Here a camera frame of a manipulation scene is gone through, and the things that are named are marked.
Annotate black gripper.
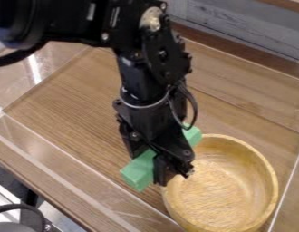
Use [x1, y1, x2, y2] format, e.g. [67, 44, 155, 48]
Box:
[113, 87, 194, 187]

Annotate green rectangular block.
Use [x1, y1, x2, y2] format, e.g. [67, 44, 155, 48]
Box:
[119, 126, 201, 192]

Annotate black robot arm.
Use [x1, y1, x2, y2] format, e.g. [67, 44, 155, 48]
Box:
[0, 0, 198, 186]

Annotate brown wooden bowl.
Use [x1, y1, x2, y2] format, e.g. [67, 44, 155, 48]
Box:
[162, 134, 278, 232]

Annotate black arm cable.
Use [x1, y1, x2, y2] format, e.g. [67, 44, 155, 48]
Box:
[167, 81, 199, 131]

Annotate clear acrylic enclosure wall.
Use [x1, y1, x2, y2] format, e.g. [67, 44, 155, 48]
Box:
[0, 41, 299, 232]

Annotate grey metal frame part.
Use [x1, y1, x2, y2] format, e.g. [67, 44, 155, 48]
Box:
[0, 181, 83, 232]

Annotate black cable lower left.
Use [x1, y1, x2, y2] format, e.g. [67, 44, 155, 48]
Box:
[0, 203, 51, 232]

